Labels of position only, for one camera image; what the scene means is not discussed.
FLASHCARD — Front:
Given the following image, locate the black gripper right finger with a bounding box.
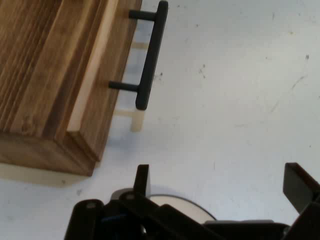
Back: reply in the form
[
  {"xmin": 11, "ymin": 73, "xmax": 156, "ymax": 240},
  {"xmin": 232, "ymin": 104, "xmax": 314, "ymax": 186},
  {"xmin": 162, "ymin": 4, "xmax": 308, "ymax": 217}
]
[{"xmin": 283, "ymin": 162, "xmax": 320, "ymax": 240}]

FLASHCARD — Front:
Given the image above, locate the brown wooden cabinet box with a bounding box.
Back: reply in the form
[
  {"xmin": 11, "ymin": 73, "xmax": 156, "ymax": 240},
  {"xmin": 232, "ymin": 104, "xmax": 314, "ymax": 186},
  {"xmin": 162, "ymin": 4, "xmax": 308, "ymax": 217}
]
[{"xmin": 0, "ymin": 0, "xmax": 112, "ymax": 177}]

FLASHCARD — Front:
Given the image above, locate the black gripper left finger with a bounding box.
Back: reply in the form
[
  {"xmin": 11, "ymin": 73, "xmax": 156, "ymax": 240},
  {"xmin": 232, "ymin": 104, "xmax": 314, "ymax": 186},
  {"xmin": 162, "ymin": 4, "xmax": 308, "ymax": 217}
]
[{"xmin": 64, "ymin": 164, "xmax": 221, "ymax": 240}]

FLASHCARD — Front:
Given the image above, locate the white round plate dark rim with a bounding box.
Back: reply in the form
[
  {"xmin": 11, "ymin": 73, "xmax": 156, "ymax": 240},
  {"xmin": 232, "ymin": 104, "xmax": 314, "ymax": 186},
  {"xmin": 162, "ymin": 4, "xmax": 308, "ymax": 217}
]
[{"xmin": 109, "ymin": 188, "xmax": 218, "ymax": 222}]

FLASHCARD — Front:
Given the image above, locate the black bar drawer handle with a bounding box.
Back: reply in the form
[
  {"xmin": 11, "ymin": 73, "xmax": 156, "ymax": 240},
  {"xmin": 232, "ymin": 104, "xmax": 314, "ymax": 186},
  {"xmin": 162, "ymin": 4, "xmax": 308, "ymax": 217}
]
[{"xmin": 108, "ymin": 0, "xmax": 169, "ymax": 111}]

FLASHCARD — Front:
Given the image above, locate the light wooden drawer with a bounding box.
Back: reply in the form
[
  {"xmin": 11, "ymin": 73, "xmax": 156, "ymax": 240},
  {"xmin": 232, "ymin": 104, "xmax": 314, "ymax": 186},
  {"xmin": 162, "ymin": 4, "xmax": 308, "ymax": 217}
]
[{"xmin": 66, "ymin": 0, "xmax": 143, "ymax": 163}]

